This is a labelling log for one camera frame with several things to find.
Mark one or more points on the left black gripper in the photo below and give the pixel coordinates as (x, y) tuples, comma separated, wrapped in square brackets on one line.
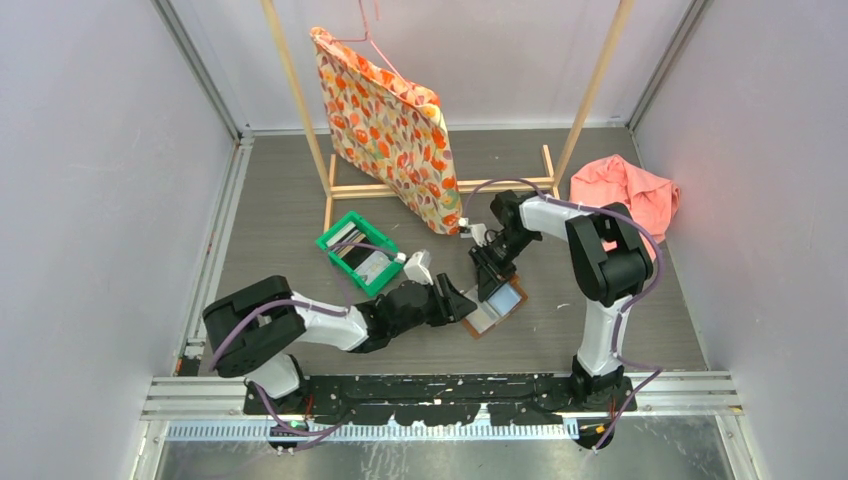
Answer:
[(456, 304)]

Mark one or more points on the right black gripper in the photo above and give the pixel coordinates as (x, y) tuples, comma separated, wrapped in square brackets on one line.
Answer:
[(488, 275)]

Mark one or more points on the brown leather card holder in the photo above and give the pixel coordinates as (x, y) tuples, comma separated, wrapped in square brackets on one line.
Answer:
[(501, 305)]

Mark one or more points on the green plastic card bin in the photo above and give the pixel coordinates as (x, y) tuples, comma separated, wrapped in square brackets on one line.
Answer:
[(379, 239)]

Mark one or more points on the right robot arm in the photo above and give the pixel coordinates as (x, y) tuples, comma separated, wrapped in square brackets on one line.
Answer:
[(610, 265)]

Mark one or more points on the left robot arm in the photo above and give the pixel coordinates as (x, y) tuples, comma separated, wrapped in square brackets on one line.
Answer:
[(250, 329)]

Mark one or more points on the stack of credit cards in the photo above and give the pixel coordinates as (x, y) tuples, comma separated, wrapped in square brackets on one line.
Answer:
[(358, 252)]

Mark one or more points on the pink crumpled cloth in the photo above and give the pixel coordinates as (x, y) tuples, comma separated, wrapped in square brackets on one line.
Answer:
[(652, 201)]

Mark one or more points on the wooden clothes rack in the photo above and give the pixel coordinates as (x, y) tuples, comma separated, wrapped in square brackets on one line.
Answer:
[(325, 169)]

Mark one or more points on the floral fabric bag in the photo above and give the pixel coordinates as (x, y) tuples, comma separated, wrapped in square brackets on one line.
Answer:
[(391, 130)]

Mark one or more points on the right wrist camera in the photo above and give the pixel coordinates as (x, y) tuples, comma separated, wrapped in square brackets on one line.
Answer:
[(475, 231)]

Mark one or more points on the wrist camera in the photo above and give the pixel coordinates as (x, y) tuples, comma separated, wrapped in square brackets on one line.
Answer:
[(416, 266), (475, 231)]

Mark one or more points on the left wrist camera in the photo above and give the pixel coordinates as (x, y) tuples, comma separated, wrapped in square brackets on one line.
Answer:
[(416, 266)]

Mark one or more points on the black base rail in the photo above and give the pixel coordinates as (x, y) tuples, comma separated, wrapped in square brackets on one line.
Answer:
[(442, 400)]

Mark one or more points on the aluminium frame rail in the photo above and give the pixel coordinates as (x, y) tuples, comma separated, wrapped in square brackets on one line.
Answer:
[(211, 409)]

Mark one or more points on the pink wire hanger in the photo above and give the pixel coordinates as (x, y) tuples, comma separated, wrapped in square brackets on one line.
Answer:
[(382, 31)]

